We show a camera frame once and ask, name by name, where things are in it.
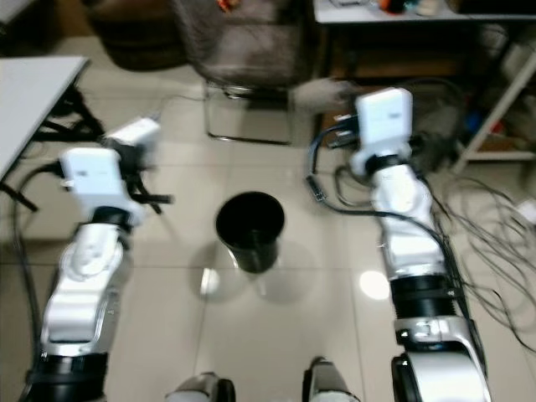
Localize grey folding table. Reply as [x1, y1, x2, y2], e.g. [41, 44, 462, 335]
[0, 56, 91, 210]

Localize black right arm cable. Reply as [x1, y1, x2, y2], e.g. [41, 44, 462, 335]
[306, 126, 378, 220]

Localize black floor cables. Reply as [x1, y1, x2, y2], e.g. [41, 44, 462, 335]
[444, 172, 536, 327]

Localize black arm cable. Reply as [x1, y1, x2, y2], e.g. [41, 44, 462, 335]
[11, 163, 64, 361]
[306, 126, 378, 220]

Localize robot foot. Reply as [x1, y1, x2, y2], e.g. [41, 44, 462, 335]
[176, 374, 235, 402]
[304, 358, 361, 402]

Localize metal mesh chair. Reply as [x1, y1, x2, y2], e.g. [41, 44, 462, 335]
[172, 0, 307, 145]

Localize white desk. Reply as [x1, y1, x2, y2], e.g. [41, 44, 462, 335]
[310, 0, 536, 85]

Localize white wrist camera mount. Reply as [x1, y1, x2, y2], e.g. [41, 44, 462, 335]
[57, 147, 126, 231]
[350, 86, 415, 177]

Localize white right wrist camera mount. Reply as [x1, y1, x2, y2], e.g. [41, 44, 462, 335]
[350, 86, 415, 177]

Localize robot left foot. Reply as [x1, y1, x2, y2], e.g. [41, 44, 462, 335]
[176, 374, 235, 402]

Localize black rubbish bin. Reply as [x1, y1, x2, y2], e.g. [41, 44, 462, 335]
[215, 192, 286, 275]

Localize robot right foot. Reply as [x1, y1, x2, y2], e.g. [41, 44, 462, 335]
[304, 358, 361, 402]

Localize dark brown round basket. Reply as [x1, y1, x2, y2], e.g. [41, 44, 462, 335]
[88, 0, 185, 72]

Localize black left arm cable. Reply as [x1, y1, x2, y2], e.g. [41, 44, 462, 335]
[11, 163, 64, 361]

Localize white metal rack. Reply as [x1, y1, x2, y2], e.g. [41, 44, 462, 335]
[452, 50, 536, 173]

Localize beige crumpled paper wad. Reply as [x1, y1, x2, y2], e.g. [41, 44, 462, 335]
[289, 77, 354, 110]

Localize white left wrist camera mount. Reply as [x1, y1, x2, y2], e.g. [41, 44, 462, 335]
[57, 147, 126, 231]

